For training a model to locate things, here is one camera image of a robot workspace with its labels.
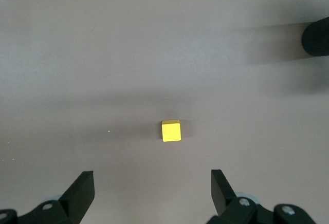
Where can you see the brown table cloth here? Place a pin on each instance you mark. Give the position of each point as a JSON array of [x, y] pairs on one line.
[[102, 54]]

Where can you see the black ribbed round object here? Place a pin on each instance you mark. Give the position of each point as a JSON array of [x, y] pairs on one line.
[[317, 37]]

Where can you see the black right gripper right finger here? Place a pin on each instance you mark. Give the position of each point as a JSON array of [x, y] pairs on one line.
[[223, 198]]

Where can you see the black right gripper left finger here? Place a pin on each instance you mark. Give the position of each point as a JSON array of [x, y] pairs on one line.
[[77, 198]]

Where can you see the yellow cube block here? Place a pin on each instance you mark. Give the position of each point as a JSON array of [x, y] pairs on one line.
[[171, 131]]

